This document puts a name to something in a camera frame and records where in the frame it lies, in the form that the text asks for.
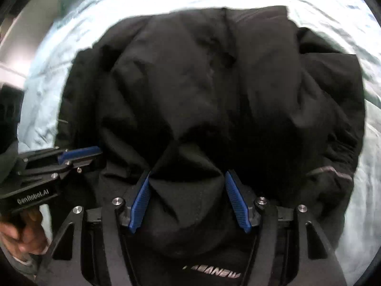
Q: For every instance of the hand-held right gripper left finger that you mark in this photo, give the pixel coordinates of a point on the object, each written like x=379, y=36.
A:
x=140, y=205

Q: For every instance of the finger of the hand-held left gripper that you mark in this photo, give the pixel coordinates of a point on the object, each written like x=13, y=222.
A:
x=68, y=169
x=79, y=153

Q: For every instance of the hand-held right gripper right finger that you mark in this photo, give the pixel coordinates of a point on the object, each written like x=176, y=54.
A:
x=236, y=202

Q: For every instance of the black hooded jacket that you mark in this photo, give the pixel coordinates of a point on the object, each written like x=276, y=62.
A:
x=208, y=95

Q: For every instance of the person's left hand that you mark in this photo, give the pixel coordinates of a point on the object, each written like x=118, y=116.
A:
x=26, y=232

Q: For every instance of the light blue duvet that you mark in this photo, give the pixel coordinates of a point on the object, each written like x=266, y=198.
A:
x=312, y=12

